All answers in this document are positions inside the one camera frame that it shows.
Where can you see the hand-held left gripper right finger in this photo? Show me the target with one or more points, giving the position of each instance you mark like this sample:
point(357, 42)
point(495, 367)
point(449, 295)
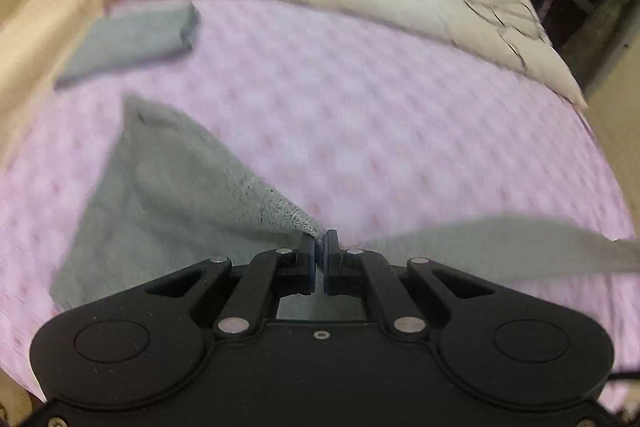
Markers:
point(328, 259)

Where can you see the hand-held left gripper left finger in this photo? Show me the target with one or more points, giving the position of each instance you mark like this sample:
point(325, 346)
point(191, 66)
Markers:
point(310, 259)

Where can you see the pink patterned bed sheet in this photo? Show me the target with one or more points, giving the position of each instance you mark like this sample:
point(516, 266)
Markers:
point(380, 117)

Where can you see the folded blue-grey cloth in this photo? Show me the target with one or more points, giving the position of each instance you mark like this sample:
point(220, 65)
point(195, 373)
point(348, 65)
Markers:
point(130, 39)

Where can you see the beige pillow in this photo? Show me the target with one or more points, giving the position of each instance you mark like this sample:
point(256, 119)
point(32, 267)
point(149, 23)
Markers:
point(45, 37)

